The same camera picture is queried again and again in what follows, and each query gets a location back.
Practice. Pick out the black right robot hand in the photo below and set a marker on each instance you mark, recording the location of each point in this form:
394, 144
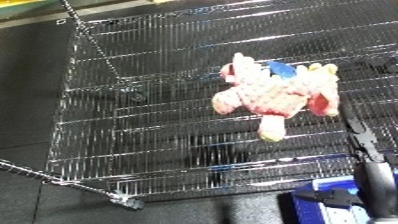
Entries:
374, 180

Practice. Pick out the pink knitted plush toy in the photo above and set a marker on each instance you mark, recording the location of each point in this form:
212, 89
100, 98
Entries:
272, 95

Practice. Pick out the pale right robot forearm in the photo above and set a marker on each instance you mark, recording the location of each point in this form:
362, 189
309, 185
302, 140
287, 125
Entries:
386, 221

